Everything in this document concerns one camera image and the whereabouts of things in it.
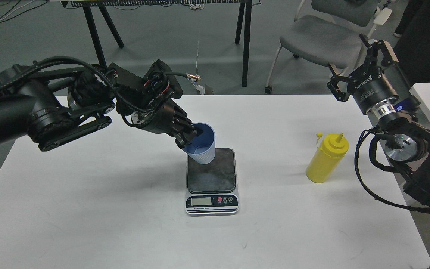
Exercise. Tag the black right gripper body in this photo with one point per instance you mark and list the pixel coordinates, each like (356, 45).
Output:
(370, 88)

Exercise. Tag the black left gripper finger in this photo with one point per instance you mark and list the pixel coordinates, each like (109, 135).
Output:
(190, 131)
(184, 139)

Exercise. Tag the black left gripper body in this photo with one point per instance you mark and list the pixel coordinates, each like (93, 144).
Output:
(169, 118)

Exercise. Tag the light blue plastic cup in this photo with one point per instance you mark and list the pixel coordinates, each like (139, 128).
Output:
(202, 147)

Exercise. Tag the yellow squeeze bottle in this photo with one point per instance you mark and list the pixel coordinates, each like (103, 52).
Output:
(330, 151)

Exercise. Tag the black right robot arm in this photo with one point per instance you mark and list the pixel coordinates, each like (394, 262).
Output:
(400, 144)

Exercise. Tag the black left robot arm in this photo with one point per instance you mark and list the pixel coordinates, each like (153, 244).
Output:
(60, 99)

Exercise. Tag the black digital kitchen scale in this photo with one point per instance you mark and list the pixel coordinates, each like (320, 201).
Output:
(212, 189)

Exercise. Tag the black cabinet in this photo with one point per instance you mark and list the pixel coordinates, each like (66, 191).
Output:
(413, 47)

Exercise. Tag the grey office chair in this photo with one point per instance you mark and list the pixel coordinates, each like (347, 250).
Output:
(321, 42)

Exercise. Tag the black metal table frame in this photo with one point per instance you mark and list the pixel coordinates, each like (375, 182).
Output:
(164, 22)

